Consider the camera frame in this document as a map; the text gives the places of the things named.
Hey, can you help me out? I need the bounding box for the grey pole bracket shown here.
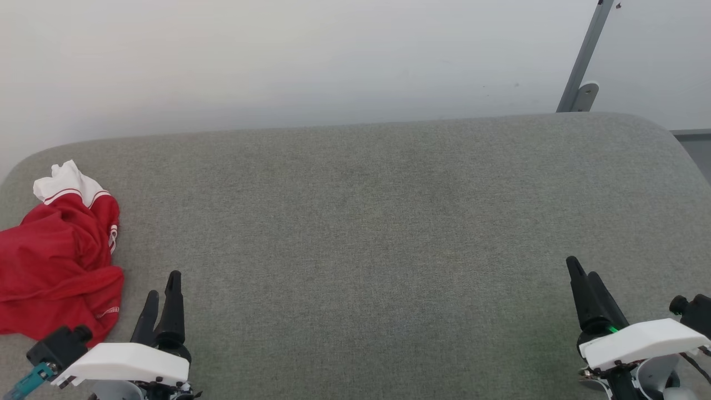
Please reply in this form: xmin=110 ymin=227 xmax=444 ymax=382
xmin=571 ymin=82 xmax=599 ymax=113

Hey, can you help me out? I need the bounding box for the grey metal pole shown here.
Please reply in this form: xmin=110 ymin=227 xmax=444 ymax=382
xmin=557 ymin=0 xmax=616 ymax=113

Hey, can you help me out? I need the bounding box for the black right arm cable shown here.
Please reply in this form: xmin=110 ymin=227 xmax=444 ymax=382
xmin=679 ymin=347 xmax=711 ymax=385

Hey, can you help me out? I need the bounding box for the teal left camera connector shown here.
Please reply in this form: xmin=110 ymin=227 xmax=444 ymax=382
xmin=3 ymin=362 xmax=56 ymax=400

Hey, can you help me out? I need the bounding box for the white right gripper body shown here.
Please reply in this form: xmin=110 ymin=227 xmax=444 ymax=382
xmin=577 ymin=318 xmax=711 ymax=371

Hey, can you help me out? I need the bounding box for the grey-green fabric sofa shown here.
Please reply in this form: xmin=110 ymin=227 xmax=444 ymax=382
xmin=0 ymin=112 xmax=711 ymax=400

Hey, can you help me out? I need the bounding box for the red white Bulls t-shirt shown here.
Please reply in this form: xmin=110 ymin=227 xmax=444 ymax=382
xmin=0 ymin=160 xmax=125 ymax=348

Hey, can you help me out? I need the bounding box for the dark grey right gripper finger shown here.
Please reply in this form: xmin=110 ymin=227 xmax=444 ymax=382
xmin=566 ymin=256 xmax=605 ymax=332
xmin=588 ymin=271 xmax=630 ymax=329

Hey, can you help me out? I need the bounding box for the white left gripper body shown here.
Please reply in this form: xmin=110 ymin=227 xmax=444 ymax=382
xmin=51 ymin=332 xmax=192 ymax=388

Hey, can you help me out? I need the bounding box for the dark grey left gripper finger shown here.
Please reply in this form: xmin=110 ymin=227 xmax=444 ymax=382
xmin=154 ymin=271 xmax=186 ymax=348
xmin=131 ymin=291 xmax=160 ymax=345

